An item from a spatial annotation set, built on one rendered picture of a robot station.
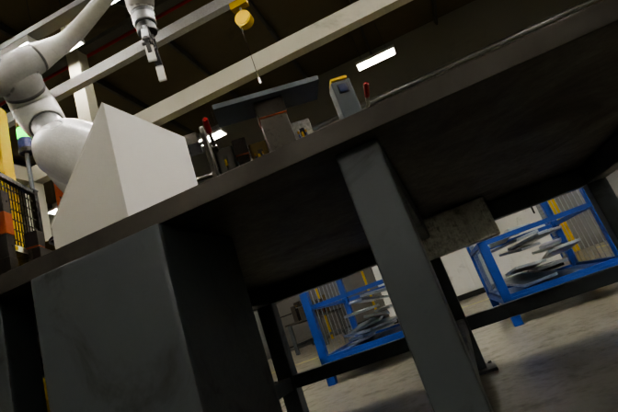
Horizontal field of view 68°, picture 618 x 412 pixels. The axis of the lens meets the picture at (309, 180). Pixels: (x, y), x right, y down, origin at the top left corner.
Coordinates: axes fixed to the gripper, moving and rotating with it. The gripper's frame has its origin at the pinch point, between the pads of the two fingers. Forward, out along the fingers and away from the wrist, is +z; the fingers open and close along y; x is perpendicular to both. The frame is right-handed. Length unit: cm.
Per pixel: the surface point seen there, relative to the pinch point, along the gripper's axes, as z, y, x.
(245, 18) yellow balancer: -158, 187, -60
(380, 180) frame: 88, -78, -41
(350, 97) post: 39, -12, -61
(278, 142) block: 48, -12, -33
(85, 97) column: -482, 714, 249
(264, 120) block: 39, -12, -31
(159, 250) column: 85, -69, -1
